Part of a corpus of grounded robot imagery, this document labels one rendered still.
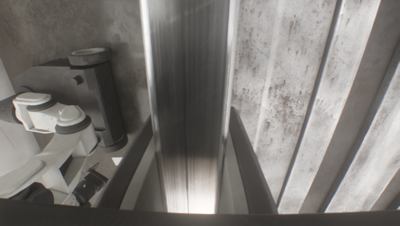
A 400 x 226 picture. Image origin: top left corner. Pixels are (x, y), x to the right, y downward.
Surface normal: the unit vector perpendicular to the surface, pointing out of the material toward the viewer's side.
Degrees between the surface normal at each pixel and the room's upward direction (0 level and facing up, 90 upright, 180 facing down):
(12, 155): 90
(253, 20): 0
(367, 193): 0
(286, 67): 0
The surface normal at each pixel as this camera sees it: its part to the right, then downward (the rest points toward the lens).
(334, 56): -0.21, 0.47
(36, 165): -0.01, -0.88
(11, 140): 0.98, 0.11
